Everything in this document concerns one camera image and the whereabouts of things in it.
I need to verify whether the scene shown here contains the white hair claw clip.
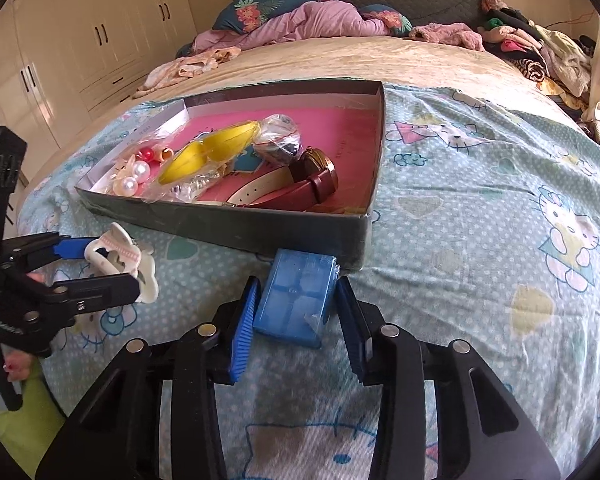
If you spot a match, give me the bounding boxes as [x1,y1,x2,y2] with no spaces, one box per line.
[84,221,161,306]

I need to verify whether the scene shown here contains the small blue plastic box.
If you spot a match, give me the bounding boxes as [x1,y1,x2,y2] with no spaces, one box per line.
[252,247,342,349]

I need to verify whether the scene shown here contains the lilac garment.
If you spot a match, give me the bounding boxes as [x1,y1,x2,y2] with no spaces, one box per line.
[191,1,397,54]

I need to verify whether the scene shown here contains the clear bag with dark trinket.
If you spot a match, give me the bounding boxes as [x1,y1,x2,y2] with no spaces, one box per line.
[251,113,304,167]

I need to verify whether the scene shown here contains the pile of mixed clothes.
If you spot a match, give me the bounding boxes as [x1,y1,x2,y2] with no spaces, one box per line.
[479,0,600,107]

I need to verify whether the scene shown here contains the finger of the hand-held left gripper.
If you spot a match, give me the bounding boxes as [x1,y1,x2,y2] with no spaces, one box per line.
[1,232,102,264]
[29,273,142,322]

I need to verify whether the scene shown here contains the floral pillow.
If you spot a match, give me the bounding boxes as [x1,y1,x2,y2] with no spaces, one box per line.
[211,0,414,37]

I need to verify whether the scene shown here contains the cartoon cat printed blanket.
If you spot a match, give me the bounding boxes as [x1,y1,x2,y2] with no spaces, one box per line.
[17,80,600,480]

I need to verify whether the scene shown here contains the person's left hand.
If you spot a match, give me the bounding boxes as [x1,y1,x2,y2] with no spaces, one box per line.
[0,350,33,386]

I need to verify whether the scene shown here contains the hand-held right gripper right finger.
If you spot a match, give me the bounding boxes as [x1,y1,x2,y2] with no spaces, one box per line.
[334,276,561,480]

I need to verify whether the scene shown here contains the pearl bead hair tie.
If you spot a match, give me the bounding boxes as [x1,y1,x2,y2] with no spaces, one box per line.
[120,146,153,197]

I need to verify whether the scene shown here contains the cream wardrobe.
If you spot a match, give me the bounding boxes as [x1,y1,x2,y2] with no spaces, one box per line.
[0,0,202,163]

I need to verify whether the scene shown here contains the brown strap wristwatch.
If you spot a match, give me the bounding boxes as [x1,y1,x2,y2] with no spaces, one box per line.
[242,146,340,212]

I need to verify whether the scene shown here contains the grey cardboard box tray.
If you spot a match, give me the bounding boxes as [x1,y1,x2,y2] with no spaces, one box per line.
[74,79,387,273]

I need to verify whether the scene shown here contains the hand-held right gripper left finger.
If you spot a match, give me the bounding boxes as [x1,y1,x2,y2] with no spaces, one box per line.
[35,275,262,480]

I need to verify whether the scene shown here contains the bagged yellow hair clips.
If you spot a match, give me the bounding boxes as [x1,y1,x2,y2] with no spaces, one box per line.
[144,119,262,207]

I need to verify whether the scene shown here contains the peach frilled garment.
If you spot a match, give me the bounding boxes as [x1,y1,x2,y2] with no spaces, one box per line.
[131,46,244,99]

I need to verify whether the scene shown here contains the pink fuzzy garment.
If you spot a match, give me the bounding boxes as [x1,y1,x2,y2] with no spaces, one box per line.
[408,22,487,53]

